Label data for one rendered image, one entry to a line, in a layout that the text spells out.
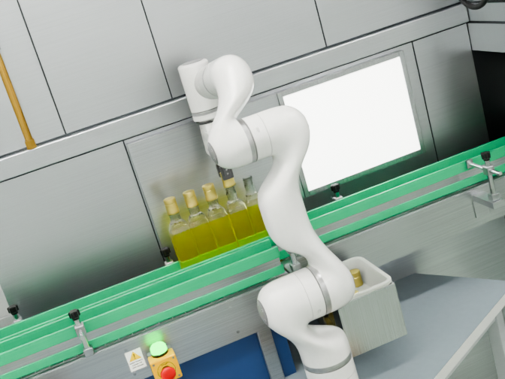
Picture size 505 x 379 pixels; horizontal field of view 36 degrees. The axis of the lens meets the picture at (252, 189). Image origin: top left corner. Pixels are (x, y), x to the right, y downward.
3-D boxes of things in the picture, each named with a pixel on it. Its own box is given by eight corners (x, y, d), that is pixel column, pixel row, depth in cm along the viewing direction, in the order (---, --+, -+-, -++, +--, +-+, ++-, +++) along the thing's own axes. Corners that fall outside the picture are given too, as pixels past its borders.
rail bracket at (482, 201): (485, 210, 245) (471, 144, 238) (518, 224, 229) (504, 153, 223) (472, 216, 244) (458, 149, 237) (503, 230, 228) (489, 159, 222)
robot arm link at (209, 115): (188, 110, 218) (191, 121, 219) (195, 115, 210) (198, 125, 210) (216, 101, 220) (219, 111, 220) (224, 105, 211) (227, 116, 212)
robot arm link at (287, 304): (360, 359, 184) (335, 269, 177) (289, 391, 180) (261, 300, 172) (339, 339, 195) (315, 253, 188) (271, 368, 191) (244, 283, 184)
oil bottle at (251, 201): (276, 253, 235) (257, 187, 229) (282, 258, 230) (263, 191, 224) (259, 259, 234) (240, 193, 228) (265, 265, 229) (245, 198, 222)
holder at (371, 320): (364, 299, 237) (352, 253, 232) (407, 334, 211) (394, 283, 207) (312, 320, 233) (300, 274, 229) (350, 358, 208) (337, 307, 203)
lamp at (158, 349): (166, 347, 210) (163, 337, 209) (169, 353, 205) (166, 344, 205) (150, 353, 209) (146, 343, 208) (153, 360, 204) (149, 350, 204)
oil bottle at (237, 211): (259, 260, 233) (240, 194, 227) (265, 265, 228) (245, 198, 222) (242, 267, 232) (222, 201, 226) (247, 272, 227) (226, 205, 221)
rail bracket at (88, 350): (97, 350, 207) (80, 306, 204) (100, 362, 201) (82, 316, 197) (82, 356, 207) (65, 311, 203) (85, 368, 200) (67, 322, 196)
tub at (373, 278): (366, 280, 229) (359, 254, 227) (401, 307, 209) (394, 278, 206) (312, 302, 226) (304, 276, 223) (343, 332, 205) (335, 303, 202)
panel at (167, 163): (421, 150, 256) (398, 49, 246) (426, 152, 253) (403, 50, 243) (161, 248, 237) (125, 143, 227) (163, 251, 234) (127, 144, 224)
